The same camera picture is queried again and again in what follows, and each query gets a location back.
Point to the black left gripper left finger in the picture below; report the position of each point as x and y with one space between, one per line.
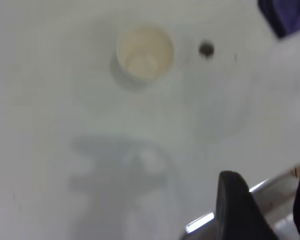
237 212

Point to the white paper cup green logo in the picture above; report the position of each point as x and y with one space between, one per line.
145 52

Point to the purple cloth with black trim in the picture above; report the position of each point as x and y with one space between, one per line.
287 15

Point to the dark coffee spill spot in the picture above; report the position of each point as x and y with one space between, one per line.
206 49

